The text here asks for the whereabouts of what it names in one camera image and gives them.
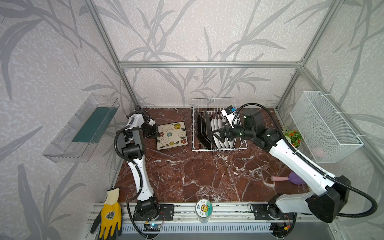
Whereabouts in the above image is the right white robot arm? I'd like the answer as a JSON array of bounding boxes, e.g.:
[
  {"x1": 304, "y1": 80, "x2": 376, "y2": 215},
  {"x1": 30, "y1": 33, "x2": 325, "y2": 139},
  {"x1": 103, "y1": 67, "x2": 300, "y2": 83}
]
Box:
[{"x1": 206, "y1": 106, "x2": 351, "y2": 223}]

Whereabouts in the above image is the white ribbed flower pot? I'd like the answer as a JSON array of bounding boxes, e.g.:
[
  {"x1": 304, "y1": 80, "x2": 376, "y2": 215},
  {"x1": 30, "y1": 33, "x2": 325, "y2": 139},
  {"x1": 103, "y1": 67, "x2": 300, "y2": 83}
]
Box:
[{"x1": 283, "y1": 130, "x2": 304, "y2": 148}]

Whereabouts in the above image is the round green labelled can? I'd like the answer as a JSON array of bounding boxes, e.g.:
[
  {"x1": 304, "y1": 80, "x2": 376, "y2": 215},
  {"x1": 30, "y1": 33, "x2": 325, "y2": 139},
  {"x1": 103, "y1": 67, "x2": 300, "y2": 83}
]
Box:
[{"x1": 195, "y1": 199, "x2": 213, "y2": 223}]

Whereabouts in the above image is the aluminium frame rail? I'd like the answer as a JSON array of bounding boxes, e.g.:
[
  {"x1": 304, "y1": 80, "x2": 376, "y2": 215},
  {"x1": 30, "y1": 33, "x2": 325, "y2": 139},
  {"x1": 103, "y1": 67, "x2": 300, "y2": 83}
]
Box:
[{"x1": 83, "y1": 0, "x2": 384, "y2": 172}]

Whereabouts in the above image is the white wire dish rack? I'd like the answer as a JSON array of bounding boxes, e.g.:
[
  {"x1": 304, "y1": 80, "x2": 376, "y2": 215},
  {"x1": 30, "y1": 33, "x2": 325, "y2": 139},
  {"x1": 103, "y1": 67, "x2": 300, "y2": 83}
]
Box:
[{"x1": 191, "y1": 97, "x2": 248, "y2": 152}]

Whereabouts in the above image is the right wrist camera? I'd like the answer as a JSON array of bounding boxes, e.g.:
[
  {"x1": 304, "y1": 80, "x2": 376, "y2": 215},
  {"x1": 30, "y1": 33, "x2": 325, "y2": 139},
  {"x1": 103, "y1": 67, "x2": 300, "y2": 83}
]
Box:
[{"x1": 221, "y1": 105, "x2": 238, "y2": 128}]

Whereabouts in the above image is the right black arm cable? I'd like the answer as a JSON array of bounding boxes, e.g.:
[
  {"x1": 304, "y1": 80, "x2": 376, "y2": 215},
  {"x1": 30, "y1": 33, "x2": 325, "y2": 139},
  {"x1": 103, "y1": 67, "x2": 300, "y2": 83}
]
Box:
[{"x1": 232, "y1": 102, "x2": 379, "y2": 218}]

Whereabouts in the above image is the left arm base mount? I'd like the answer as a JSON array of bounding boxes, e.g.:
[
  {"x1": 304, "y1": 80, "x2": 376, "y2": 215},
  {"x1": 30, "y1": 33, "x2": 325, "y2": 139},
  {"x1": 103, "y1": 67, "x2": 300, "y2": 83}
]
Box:
[{"x1": 133, "y1": 204, "x2": 175, "y2": 221}]

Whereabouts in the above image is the purple pink spoon toy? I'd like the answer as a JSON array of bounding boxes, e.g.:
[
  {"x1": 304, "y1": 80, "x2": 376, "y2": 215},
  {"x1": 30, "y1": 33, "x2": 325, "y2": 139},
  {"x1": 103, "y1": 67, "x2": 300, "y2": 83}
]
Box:
[{"x1": 271, "y1": 172, "x2": 306, "y2": 185}]

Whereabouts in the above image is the clear plastic wall shelf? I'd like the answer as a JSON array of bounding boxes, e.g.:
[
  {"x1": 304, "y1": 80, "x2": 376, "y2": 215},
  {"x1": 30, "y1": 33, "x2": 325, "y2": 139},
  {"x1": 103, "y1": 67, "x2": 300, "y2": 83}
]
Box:
[{"x1": 42, "y1": 94, "x2": 120, "y2": 163}]

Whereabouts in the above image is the green mat in shelf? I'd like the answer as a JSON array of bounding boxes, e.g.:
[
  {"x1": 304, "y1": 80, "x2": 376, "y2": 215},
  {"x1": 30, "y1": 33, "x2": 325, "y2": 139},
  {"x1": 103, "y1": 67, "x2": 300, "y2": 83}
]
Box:
[{"x1": 72, "y1": 107, "x2": 118, "y2": 144}]

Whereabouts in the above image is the yellow black work glove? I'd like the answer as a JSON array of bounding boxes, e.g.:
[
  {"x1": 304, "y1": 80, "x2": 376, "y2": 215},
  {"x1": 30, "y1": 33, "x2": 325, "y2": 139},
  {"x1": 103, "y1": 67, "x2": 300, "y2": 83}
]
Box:
[{"x1": 90, "y1": 188, "x2": 122, "y2": 240}]

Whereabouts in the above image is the white mesh wall basket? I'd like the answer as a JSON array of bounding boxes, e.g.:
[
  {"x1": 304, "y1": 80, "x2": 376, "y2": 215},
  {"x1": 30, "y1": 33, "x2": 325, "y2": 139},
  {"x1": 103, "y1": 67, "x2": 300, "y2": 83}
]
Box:
[{"x1": 290, "y1": 91, "x2": 364, "y2": 164}]

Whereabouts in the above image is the floral square plate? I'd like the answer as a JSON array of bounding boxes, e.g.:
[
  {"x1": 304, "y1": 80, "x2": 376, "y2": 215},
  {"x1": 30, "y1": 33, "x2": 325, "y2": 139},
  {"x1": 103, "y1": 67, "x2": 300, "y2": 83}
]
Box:
[{"x1": 157, "y1": 122, "x2": 188, "y2": 150}]

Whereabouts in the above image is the green circuit board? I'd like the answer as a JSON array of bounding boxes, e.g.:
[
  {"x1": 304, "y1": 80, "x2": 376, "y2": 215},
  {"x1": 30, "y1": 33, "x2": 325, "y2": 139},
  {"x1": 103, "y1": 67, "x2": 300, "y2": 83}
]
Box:
[{"x1": 144, "y1": 223, "x2": 162, "y2": 232}]

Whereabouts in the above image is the white round plate leftmost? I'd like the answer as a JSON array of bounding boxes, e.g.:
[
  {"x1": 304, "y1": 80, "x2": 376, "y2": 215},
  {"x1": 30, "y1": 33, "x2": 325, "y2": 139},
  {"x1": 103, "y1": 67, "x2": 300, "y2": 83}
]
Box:
[{"x1": 210, "y1": 119, "x2": 222, "y2": 150}]

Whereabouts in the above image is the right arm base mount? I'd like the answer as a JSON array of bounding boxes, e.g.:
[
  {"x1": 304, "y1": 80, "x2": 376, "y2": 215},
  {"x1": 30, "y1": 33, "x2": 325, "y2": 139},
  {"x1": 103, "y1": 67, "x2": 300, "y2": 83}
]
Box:
[{"x1": 250, "y1": 203, "x2": 285, "y2": 220}]

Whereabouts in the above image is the black square plate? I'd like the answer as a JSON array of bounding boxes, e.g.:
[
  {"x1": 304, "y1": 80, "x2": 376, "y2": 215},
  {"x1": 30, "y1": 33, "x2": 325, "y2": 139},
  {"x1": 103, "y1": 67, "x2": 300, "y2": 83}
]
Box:
[
  {"x1": 194, "y1": 110, "x2": 211, "y2": 150},
  {"x1": 204, "y1": 111, "x2": 216, "y2": 150}
]

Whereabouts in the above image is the white round plate rightmost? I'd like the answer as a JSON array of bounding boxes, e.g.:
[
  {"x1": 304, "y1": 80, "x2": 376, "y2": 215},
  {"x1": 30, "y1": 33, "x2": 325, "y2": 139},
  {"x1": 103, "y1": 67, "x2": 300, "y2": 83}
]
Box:
[{"x1": 226, "y1": 138, "x2": 235, "y2": 148}]

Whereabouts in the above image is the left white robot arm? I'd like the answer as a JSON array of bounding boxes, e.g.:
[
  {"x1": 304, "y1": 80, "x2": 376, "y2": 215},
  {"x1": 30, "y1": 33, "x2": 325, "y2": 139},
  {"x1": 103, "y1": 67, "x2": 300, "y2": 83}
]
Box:
[{"x1": 114, "y1": 108, "x2": 160, "y2": 215}]

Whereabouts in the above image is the pink item in basket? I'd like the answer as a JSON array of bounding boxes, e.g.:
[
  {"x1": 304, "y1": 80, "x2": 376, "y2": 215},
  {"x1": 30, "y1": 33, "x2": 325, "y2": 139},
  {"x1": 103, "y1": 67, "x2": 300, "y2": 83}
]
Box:
[{"x1": 311, "y1": 147, "x2": 328, "y2": 158}]

